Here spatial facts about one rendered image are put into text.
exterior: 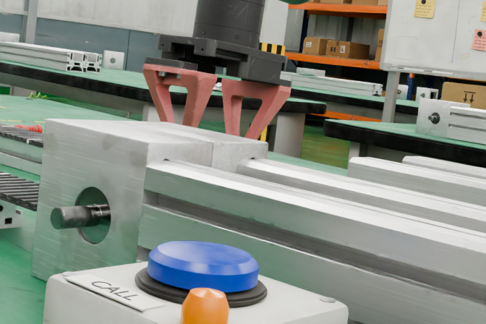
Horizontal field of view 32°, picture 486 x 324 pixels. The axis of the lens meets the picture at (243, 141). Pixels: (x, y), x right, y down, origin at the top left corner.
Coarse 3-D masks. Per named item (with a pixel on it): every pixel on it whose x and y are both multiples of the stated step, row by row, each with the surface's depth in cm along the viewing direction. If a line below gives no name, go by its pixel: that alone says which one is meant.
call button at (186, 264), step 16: (160, 256) 30; (176, 256) 29; (192, 256) 30; (208, 256) 30; (224, 256) 30; (240, 256) 31; (160, 272) 29; (176, 272) 29; (192, 272) 29; (208, 272) 29; (224, 272) 29; (240, 272) 29; (256, 272) 30; (192, 288) 29; (224, 288) 29; (240, 288) 29
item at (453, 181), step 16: (352, 160) 59; (368, 160) 58; (384, 160) 60; (416, 160) 64; (432, 160) 64; (352, 176) 59; (368, 176) 58; (384, 176) 57; (400, 176) 56; (416, 176) 55; (432, 176) 55; (448, 176) 54; (464, 176) 55; (480, 176) 60; (432, 192) 55; (448, 192) 54; (464, 192) 53; (480, 192) 52
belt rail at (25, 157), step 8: (0, 136) 91; (0, 144) 91; (8, 144) 90; (16, 144) 89; (24, 144) 88; (0, 152) 92; (8, 152) 91; (16, 152) 90; (24, 152) 88; (32, 152) 88; (40, 152) 87; (0, 160) 91; (8, 160) 90; (16, 160) 89; (24, 160) 88; (32, 160) 89; (40, 160) 88; (16, 168) 89; (24, 168) 88; (32, 168) 88; (40, 168) 87
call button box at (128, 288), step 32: (64, 288) 30; (96, 288) 29; (128, 288) 30; (160, 288) 29; (256, 288) 30; (288, 288) 32; (64, 320) 29; (96, 320) 28; (128, 320) 27; (160, 320) 27; (256, 320) 28; (288, 320) 28; (320, 320) 30
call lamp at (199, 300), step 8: (200, 288) 27; (208, 288) 27; (192, 296) 26; (200, 296) 26; (208, 296) 26; (216, 296) 26; (224, 296) 26; (184, 304) 26; (192, 304) 26; (200, 304) 26; (208, 304) 26; (216, 304) 26; (224, 304) 26; (184, 312) 26; (192, 312) 26; (200, 312) 26; (208, 312) 26; (216, 312) 26; (224, 312) 26; (184, 320) 26; (192, 320) 26; (200, 320) 26; (208, 320) 26; (216, 320) 26; (224, 320) 26
